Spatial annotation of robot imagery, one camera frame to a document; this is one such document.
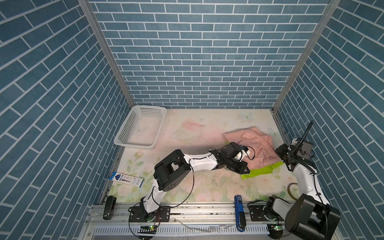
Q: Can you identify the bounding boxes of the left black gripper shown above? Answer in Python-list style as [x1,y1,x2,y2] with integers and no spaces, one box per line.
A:
[224,157,252,174]

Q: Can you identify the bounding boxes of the pink shorts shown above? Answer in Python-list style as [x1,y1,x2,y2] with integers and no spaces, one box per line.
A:
[224,127,283,170]

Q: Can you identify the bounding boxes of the neon green shorts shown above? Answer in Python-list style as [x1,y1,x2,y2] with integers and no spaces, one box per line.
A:
[241,140,283,179]

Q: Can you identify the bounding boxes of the white plastic basket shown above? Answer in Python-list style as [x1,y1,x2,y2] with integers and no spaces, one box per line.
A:
[114,105,167,150]

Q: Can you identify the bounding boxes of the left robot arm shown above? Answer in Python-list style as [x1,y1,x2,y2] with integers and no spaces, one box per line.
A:
[140,142,253,214]

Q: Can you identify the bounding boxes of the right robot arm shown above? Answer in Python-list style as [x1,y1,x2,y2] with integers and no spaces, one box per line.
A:
[265,139,341,240]

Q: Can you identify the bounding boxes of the brown tape roll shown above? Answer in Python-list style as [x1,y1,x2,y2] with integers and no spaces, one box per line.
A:
[287,183,298,201]

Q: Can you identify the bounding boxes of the blue handheld tool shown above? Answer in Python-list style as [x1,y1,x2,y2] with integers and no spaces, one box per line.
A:
[234,195,247,232]

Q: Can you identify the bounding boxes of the black stapler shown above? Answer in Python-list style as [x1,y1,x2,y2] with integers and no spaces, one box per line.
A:
[103,196,117,220]

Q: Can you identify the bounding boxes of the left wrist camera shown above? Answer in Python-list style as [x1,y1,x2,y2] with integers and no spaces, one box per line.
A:
[234,145,250,162]

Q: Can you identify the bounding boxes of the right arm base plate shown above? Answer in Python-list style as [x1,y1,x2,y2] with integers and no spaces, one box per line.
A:
[248,205,269,222]

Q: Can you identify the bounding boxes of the aluminium front rail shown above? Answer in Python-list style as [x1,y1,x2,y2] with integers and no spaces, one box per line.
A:
[86,201,285,226]

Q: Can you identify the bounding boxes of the white slotted cable duct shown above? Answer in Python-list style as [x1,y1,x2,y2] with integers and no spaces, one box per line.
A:
[93,224,270,237]

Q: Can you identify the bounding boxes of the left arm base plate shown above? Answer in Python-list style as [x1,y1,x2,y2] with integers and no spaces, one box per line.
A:
[128,206,171,223]

